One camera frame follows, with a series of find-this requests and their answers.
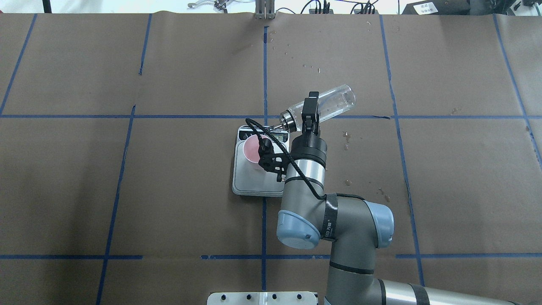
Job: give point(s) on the aluminium frame post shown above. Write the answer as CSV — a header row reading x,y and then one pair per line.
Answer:
x,y
265,9

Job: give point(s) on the silver digital kitchen scale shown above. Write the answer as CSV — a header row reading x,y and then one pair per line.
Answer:
x,y
248,182

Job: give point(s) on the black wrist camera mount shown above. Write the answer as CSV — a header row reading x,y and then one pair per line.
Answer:
x,y
272,157

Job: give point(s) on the clear glass sauce bottle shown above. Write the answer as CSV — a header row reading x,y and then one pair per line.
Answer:
x,y
330,104

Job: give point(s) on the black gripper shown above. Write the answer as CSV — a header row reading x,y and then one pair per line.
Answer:
x,y
309,147

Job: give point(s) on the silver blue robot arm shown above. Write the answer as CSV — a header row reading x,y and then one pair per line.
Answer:
x,y
355,227

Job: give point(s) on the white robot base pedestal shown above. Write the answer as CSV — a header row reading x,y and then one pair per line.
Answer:
x,y
264,298

